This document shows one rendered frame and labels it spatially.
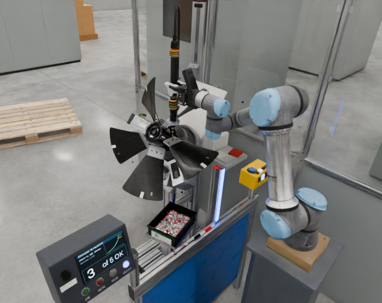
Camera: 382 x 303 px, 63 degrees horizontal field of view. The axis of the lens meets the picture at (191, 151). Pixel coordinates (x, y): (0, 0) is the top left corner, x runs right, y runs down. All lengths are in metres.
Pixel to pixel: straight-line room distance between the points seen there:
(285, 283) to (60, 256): 0.86
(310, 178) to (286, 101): 1.10
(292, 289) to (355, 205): 0.82
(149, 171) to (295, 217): 0.83
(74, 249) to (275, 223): 0.66
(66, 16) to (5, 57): 1.44
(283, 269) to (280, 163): 0.45
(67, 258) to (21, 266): 1.77
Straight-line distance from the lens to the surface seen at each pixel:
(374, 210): 2.03
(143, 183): 1.67
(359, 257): 2.24
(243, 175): 1.69
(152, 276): 1.43
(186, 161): 1.53
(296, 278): 1.33
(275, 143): 1.07
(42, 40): 7.13
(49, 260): 1.03
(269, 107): 1.01
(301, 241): 1.34
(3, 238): 3.05
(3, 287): 2.71
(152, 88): 1.83
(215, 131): 1.37
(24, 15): 6.97
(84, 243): 1.04
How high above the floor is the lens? 2.00
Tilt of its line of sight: 31 degrees down
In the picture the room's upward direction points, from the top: 3 degrees clockwise
